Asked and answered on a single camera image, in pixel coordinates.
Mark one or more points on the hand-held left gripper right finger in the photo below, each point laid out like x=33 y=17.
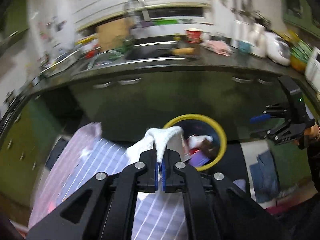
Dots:
x=163 y=177

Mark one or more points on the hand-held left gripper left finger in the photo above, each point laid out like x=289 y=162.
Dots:
x=157 y=177

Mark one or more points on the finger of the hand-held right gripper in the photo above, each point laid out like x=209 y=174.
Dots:
x=260 y=118
x=277 y=132

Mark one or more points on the blue cardboard box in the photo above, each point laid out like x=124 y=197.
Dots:
x=200 y=160

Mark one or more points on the white paper towel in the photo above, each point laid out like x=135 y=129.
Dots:
x=162 y=136

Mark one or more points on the yellow-rimmed trash bin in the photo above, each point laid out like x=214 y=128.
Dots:
x=222 y=140

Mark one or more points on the person's right hand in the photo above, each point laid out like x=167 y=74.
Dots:
x=312 y=131

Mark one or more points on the white countertop appliance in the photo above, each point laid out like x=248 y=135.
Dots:
x=313 y=67

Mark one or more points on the blue cloth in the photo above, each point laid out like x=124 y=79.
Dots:
x=267 y=175

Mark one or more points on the yellow and green bowls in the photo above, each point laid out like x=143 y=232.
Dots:
x=298 y=55

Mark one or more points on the white rice cooker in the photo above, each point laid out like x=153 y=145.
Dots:
x=277 y=48

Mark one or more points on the blue checkered tablecloth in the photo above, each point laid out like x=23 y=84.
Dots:
x=87 y=155

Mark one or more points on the white kettle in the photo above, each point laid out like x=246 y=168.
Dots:
x=257 y=40

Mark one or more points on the green base cabinets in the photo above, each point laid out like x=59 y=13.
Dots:
x=162 y=95

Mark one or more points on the pink cloth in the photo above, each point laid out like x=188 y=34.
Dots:
x=217 y=46

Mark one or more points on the red noodle cup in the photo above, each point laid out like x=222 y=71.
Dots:
x=193 y=35

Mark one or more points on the steel sink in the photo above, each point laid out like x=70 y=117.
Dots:
x=155 y=50

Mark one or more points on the metal colander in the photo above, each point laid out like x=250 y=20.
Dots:
x=105 y=57

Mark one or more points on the green vegetables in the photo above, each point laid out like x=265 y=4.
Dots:
x=127 y=43

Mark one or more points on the wooden cutting board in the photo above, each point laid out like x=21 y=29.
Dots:
x=110 y=35

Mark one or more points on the steel faucet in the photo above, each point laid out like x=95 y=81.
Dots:
x=137 y=5

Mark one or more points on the white window blind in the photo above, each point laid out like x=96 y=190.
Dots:
x=140 y=0

